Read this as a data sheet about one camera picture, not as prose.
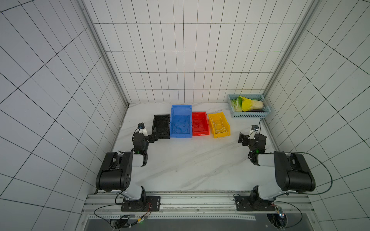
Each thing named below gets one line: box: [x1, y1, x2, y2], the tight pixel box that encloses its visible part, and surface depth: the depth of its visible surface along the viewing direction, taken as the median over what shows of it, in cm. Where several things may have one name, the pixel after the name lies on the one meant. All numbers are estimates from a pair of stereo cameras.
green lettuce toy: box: [230, 96, 243, 113], surface depth 112 cm
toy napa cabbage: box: [234, 95, 264, 113], surface depth 113 cm
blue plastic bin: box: [170, 104, 193, 139], surface depth 106 cm
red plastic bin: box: [191, 111, 210, 137], surface depth 106 cm
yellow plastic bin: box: [208, 112, 231, 139], surface depth 101 cm
